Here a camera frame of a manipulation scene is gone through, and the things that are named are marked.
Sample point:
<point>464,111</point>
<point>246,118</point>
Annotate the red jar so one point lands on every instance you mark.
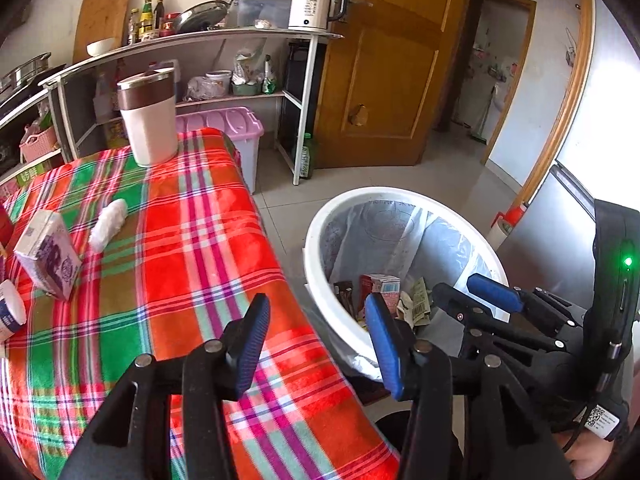
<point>173,24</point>

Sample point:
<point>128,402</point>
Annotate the black induction cooker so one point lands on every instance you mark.
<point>20,97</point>

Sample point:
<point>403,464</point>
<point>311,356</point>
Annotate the pink basket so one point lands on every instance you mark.
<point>37,144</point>

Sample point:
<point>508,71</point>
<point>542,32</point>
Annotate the clear plastic container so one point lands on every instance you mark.
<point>262,11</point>

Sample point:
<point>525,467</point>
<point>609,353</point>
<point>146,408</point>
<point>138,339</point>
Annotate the wooden door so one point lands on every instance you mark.
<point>385,75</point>

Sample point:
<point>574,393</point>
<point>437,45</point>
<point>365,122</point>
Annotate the white green food bag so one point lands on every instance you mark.
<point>247,72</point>

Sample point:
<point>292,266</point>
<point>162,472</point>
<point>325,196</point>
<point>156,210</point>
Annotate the wooden cutting board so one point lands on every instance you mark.
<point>102,20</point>

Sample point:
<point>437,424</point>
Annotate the brown snack wrapper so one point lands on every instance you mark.
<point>346,297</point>

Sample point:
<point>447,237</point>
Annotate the white tissue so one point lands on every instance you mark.
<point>107,222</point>

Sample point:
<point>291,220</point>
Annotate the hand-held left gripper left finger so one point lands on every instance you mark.
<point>252,345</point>

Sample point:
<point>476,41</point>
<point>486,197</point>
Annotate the translucent plastic jug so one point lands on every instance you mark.
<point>103,97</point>

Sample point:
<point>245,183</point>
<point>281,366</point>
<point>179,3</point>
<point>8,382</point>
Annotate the white bowl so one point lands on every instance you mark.
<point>101,47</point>

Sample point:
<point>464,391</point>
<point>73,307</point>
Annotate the purple and white carton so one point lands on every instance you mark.
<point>50,255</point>

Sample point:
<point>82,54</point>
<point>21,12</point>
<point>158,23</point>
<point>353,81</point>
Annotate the dark sauce bottle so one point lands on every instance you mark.
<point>159,11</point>

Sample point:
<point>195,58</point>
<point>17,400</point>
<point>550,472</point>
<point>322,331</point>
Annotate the small pale sauce bottle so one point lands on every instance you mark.
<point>133,27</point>

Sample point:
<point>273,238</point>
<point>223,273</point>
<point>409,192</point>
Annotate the black box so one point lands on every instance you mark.
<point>300,85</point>

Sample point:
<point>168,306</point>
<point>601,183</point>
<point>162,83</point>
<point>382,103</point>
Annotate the white blue cup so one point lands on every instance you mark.
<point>10,310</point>

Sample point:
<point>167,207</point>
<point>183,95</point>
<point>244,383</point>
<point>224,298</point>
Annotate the white rimmed trash bin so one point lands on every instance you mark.
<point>320,260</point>

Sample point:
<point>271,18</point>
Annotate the red yellow oil bottle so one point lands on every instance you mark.
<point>116,132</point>

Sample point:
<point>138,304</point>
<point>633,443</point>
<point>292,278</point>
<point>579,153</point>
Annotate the clear plastic bag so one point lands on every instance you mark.
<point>197,89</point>

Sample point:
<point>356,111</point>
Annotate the green patterned wrapper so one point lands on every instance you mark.
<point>419,302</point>

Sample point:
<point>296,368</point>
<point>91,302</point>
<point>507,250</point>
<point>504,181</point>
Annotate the wok with lid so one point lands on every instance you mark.
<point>200,14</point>

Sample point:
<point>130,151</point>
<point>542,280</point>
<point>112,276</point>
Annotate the clear plastic bin liner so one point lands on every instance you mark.
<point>380,230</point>

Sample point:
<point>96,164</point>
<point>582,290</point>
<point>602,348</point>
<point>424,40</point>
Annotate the green yellow label bottle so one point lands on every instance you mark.
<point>146,19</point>

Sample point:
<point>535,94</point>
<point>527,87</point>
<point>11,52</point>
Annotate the person's right hand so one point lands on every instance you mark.
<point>590,457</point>

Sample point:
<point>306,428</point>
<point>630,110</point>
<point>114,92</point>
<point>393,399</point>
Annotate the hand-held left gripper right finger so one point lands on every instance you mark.
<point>387,345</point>

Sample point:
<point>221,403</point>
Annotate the grey metal shelf rack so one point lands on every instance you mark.
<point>305,110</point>

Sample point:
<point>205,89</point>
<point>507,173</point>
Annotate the green packet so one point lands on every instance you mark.
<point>269,77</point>

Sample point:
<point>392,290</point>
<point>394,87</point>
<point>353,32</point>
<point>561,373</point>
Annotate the pink lidded storage box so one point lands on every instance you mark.
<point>220,122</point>

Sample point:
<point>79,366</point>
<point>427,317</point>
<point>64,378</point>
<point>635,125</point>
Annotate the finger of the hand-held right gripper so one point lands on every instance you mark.
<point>492,292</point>
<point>460,305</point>

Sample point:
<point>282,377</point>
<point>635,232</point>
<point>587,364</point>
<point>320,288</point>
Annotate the low grey shelf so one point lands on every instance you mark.
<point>22,112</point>

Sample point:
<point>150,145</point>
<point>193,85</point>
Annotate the green white box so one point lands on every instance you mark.
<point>30,174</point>

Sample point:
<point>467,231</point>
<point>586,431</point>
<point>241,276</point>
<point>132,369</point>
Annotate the white electric kettle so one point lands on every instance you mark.
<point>310,7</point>

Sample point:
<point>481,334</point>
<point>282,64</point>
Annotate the plaid tablecloth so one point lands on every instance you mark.
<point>175,270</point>

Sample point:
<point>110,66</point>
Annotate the white and brown tumbler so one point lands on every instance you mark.
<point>147,130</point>

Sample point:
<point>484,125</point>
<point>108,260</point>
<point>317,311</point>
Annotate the white plastic tub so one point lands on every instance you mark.
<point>219,84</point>

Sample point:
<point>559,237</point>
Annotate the red and white carton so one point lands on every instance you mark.
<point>382,285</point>

